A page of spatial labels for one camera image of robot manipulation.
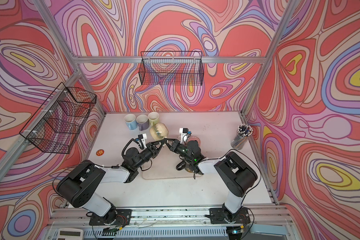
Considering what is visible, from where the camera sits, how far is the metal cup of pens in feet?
2.88

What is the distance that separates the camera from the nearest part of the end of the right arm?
0.69 metres

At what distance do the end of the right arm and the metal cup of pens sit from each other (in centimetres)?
31
